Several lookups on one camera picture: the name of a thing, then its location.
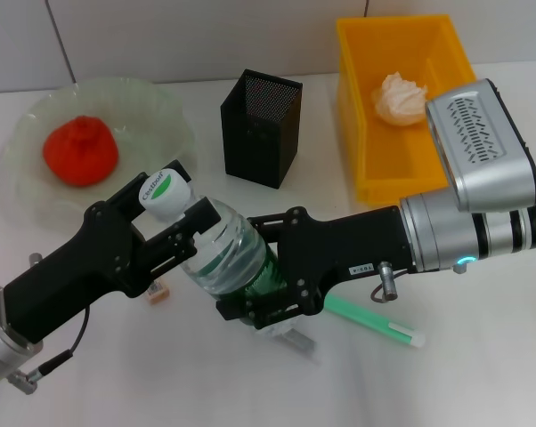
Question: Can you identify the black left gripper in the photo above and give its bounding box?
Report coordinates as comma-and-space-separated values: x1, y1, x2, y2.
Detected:
3, 158, 223, 346

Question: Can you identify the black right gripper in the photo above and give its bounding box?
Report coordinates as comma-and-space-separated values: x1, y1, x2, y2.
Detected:
215, 205, 418, 331

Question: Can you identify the clear plastic water bottle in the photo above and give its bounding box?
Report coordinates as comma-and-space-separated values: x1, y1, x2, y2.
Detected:
138, 167, 298, 342

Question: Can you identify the red tomato-shaped object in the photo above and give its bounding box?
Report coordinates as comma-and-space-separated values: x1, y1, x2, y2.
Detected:
43, 115, 120, 189

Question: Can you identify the mint green pen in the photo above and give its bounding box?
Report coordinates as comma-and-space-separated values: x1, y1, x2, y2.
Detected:
325, 291, 427, 350

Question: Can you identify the white paper ball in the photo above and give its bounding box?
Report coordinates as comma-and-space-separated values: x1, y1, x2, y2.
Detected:
369, 70, 429, 128

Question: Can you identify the small beige eraser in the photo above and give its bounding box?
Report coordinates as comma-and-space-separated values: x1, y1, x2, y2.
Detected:
143, 280, 170, 307

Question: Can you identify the grey marker pen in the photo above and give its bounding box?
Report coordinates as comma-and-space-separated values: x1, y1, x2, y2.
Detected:
279, 328, 317, 364

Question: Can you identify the pale green glass fruit plate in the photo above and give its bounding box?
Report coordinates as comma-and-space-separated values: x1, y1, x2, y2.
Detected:
0, 76, 198, 219

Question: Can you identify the black mesh pen holder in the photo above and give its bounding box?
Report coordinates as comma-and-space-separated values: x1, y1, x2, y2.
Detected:
219, 68, 304, 191

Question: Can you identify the yellow plastic bin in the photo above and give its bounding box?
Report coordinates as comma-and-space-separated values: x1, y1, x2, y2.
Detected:
336, 14, 495, 206

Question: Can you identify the right gripper cable with plugs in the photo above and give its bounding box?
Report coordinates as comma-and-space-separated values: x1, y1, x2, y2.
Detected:
369, 260, 418, 304

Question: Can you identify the gripper cable with plugs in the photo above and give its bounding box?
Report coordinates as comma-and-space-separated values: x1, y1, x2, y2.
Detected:
369, 260, 418, 304
8, 304, 91, 393

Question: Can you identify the left gripper cable with plugs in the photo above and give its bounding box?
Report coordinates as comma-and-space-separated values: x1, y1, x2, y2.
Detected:
8, 304, 91, 393

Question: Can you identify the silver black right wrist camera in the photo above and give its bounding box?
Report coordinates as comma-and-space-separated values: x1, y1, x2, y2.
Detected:
425, 78, 536, 214

